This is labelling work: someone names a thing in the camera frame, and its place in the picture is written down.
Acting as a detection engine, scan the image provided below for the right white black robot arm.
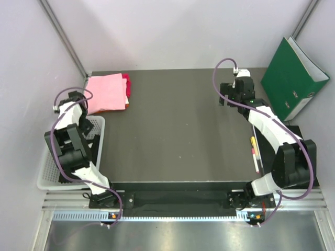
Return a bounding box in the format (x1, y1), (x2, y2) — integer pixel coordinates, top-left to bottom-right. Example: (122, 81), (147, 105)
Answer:
(220, 67), (317, 207)

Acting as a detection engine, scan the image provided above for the white plastic basket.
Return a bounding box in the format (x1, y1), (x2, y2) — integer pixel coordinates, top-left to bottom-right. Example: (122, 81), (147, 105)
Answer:
(37, 116), (105, 191)

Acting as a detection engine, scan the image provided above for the folded pink t shirt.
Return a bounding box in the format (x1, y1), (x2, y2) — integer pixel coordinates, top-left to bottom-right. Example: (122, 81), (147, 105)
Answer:
(86, 73), (128, 115)

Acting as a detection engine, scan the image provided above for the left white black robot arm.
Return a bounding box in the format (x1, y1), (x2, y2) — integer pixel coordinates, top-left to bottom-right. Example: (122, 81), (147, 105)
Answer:
(44, 88), (120, 209)

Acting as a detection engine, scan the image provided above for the green ring binder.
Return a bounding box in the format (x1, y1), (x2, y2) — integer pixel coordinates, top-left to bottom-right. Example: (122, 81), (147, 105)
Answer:
(261, 37), (330, 121)

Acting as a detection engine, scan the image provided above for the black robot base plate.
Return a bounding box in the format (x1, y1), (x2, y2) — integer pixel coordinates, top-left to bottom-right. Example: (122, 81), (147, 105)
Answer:
(88, 182), (277, 217)

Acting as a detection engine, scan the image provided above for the perforated grey cable duct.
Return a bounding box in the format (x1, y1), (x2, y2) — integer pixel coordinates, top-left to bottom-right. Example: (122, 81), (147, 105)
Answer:
(53, 211), (264, 222)

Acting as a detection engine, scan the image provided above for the yellow marker pen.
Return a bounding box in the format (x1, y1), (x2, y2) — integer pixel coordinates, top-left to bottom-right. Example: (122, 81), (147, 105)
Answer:
(250, 136), (258, 150)

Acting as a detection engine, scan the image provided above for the folded red t shirt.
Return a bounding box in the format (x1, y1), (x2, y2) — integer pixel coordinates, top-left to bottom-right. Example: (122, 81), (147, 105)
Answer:
(122, 74), (131, 98)

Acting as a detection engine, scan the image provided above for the black notebook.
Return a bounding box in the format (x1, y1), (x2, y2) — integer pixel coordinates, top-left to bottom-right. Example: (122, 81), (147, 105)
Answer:
(255, 129), (310, 189)

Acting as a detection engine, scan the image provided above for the pink white marker pen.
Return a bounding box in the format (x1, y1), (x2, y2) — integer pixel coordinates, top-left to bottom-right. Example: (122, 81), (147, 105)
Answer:
(252, 148), (260, 174)

